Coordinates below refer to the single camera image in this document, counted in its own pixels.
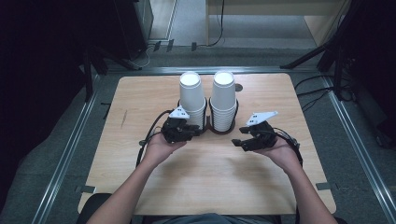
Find black tripod stand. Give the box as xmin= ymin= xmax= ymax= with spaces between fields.
xmin=81 ymin=46 xmax=143 ymax=103
xmin=279 ymin=0 xmax=354 ymax=101

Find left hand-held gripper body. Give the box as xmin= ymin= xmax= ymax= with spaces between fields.
xmin=161 ymin=105 xmax=191 ymax=145

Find light wooden furniture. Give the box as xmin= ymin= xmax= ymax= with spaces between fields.
xmin=205 ymin=0 xmax=351 ymax=48

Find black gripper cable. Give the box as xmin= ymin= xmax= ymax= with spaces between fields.
xmin=274 ymin=126 xmax=304 ymax=167
xmin=135 ymin=108 xmax=174 ymax=169

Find thin black hanging cable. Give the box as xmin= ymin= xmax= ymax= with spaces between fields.
xmin=199 ymin=0 xmax=226 ymax=49

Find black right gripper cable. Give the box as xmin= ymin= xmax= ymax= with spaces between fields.
xmin=274 ymin=126 xmax=304 ymax=167

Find metal floor rail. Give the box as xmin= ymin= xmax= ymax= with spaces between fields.
xmin=320 ymin=74 xmax=396 ymax=224
xmin=30 ymin=74 xmax=101 ymax=224

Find white floor cable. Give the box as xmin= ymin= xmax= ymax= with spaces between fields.
xmin=135 ymin=43 xmax=157 ymax=68

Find black floor cables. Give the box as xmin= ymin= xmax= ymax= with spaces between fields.
xmin=293 ymin=74 xmax=335 ymax=113

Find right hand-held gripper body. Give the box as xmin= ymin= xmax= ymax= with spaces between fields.
xmin=242 ymin=110 xmax=279 ymax=153

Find black cabinet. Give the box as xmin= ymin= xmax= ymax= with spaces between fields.
xmin=113 ymin=0 xmax=154 ymax=61

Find person's left hand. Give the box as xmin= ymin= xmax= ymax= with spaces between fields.
xmin=143 ymin=132 xmax=189 ymax=170

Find person's right hand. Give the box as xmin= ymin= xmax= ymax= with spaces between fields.
xmin=253 ymin=136 xmax=303 ymax=175

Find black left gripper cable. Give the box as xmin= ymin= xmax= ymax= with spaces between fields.
xmin=135 ymin=108 xmax=174 ymax=169

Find stack of white paper cups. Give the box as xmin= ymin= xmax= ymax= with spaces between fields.
xmin=210 ymin=70 xmax=237 ymax=133
xmin=178 ymin=71 xmax=207 ymax=130

